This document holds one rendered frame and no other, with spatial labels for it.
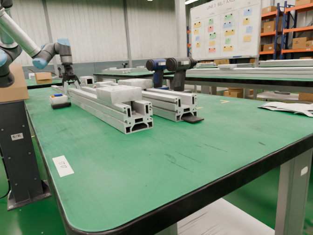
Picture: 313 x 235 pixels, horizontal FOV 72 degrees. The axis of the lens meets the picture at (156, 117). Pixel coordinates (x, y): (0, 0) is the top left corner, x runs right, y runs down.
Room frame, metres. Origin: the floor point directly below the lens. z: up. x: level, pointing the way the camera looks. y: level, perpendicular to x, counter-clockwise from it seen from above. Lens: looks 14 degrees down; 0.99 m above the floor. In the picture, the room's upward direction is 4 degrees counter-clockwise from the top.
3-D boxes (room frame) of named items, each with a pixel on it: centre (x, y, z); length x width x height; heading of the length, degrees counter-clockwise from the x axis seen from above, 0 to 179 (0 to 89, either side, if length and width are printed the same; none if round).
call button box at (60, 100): (1.17, 0.51, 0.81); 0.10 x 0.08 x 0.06; 121
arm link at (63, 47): (1.50, 0.58, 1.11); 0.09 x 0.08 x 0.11; 77
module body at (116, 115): (0.99, 0.26, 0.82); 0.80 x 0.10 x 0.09; 31
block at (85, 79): (2.33, 0.71, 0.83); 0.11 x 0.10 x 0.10; 125
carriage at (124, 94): (0.78, 0.13, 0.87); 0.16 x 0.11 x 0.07; 31
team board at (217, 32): (4.06, -1.24, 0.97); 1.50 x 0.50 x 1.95; 32
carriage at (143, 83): (1.09, 0.10, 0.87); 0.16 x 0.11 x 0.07; 31
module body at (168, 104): (1.09, 0.10, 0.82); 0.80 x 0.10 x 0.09; 31
